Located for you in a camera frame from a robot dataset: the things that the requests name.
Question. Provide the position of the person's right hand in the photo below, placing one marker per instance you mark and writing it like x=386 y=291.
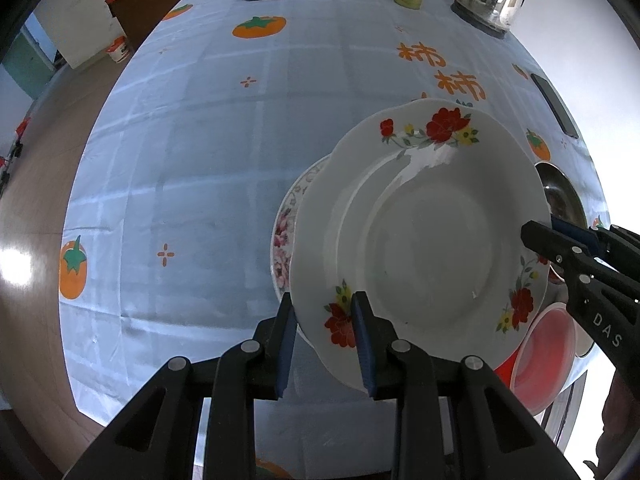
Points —
x=622 y=420

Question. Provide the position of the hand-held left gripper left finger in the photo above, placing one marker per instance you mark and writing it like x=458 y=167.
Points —
x=285 y=350

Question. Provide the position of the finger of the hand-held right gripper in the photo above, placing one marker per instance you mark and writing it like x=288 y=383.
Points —
x=575 y=232
x=550 y=246

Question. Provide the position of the white plate with red flowers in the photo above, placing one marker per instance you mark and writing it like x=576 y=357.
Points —
x=425 y=240

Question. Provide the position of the black smartphone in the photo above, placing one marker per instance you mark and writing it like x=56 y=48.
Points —
x=552 y=102

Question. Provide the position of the red folding chair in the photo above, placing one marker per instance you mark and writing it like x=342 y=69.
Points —
x=4 y=162

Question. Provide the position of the green door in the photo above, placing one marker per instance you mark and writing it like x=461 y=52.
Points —
x=25 y=62

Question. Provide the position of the brown wooden sideboard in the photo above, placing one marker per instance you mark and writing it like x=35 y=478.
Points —
x=150 y=7

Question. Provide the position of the red small stool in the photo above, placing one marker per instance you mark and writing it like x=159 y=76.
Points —
x=22 y=127

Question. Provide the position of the white plastic bucket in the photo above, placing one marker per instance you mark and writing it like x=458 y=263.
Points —
x=118 y=51

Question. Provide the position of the pink bowl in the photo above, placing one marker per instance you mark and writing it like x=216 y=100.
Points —
x=542 y=360

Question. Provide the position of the persimmon printed tablecloth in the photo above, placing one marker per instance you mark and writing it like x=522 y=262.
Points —
x=200 y=160

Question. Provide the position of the small white enamel bowl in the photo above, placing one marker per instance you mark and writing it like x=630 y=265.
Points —
x=582 y=347

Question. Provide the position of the white plate with pink floral rim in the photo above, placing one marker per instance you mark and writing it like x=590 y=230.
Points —
x=285 y=230

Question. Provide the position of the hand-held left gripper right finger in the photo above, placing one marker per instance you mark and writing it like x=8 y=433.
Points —
x=362 y=350

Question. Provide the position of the stainless steel bowl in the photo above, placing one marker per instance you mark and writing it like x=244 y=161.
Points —
x=560 y=190

